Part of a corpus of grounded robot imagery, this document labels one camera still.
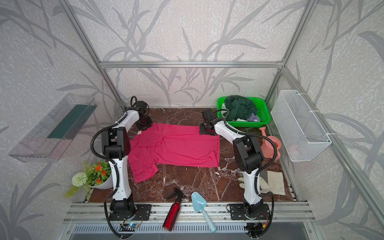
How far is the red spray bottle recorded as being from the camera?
686mm

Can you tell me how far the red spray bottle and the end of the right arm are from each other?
1.17 ft

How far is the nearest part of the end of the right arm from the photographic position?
2.39 feet

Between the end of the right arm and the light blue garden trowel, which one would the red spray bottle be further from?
the end of the right arm
